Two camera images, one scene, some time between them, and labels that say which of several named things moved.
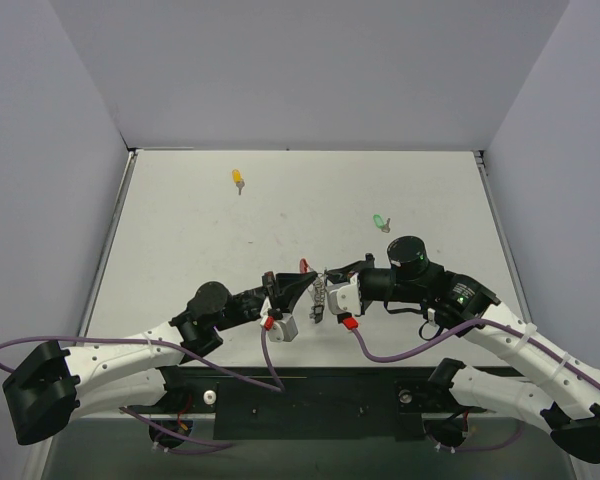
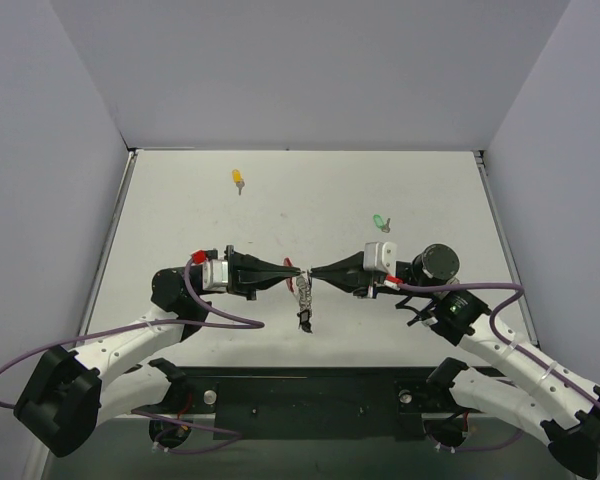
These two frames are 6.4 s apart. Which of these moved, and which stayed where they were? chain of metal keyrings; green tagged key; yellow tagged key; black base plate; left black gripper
Moved: chain of metal keyrings; left black gripper
Stayed: green tagged key; yellow tagged key; black base plate
